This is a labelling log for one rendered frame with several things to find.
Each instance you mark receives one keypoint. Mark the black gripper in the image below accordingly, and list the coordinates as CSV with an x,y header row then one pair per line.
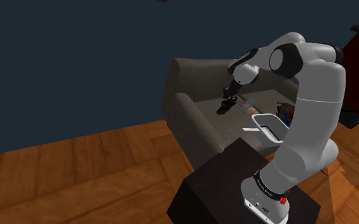
x,y
233,87

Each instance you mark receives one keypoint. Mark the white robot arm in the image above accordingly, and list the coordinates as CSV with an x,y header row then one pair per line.
x,y
319,102

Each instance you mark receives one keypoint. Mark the black lumpy object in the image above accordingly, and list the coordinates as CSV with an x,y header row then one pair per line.
x,y
225,107

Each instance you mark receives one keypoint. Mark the grey-brown sofa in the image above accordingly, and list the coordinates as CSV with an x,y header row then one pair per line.
x,y
195,77

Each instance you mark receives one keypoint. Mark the white rectangular container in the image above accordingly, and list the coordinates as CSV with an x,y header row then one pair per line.
x,y
268,122

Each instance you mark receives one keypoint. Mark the red and blue toy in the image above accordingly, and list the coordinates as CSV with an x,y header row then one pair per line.
x,y
286,112

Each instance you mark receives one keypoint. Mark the dark robot stand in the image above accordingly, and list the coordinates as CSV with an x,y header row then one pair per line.
x,y
216,186

